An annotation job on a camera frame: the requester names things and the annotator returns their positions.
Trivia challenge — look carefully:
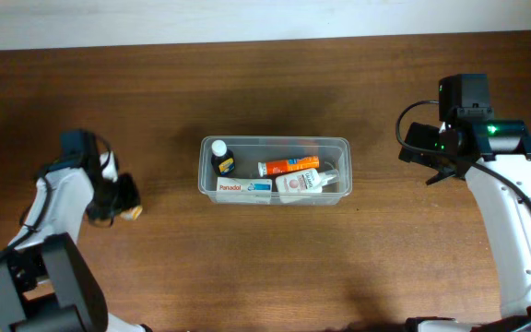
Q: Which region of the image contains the white Panadol box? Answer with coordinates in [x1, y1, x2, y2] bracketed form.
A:
[216, 177, 273, 204]

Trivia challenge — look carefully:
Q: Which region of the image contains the dark bottle white cap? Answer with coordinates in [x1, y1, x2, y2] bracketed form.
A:
[211, 140, 235, 177]

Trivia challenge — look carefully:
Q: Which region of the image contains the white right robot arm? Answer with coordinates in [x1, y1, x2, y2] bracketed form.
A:
[395, 120, 531, 331]

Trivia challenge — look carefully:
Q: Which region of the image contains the white calamine lotion bottle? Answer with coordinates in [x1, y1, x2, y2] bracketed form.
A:
[276, 168, 339, 204]

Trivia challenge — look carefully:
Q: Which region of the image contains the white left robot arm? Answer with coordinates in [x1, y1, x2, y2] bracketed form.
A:
[0, 166, 149, 331]

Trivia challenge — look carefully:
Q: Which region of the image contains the clear plastic container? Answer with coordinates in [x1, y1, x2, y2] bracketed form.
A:
[198, 136, 352, 206]

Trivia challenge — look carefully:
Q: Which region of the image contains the orange tube white cap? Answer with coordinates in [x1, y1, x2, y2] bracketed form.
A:
[257, 156, 320, 177]

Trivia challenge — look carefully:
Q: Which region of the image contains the gold lid small jar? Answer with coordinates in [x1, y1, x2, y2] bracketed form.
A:
[120, 206, 143, 220]

